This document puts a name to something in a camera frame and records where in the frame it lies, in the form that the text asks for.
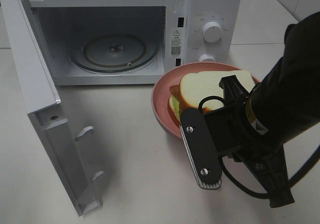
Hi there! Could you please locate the white microwave oven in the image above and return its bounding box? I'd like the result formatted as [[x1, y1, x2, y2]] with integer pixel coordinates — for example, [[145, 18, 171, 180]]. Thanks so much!
[[30, 0, 240, 85]]

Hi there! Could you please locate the sandwich with lettuce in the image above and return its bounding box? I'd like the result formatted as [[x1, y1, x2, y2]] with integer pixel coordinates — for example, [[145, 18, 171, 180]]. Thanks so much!
[[167, 70, 255, 125]]

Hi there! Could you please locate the lower white timer knob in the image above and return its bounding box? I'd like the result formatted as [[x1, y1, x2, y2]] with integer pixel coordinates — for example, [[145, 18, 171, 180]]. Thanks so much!
[[199, 54, 216, 62]]

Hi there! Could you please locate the upper white power knob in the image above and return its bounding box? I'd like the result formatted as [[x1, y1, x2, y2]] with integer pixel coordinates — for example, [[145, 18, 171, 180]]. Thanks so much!
[[202, 21, 223, 43]]

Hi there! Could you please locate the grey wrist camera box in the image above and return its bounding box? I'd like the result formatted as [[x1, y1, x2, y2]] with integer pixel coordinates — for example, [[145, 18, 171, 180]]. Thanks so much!
[[179, 108, 222, 190]]

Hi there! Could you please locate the white microwave door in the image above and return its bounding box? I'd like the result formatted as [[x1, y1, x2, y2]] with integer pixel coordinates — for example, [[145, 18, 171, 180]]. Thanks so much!
[[0, 0, 104, 216]]

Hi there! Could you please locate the black camera cable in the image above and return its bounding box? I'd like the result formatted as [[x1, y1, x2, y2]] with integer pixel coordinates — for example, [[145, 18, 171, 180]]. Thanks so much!
[[197, 96, 320, 199]]

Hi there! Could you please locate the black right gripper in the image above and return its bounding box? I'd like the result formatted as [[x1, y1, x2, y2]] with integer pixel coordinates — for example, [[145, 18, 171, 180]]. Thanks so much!
[[204, 75, 295, 208]]

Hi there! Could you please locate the pink round plate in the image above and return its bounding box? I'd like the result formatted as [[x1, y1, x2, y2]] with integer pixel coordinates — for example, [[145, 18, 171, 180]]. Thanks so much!
[[151, 62, 259, 139]]

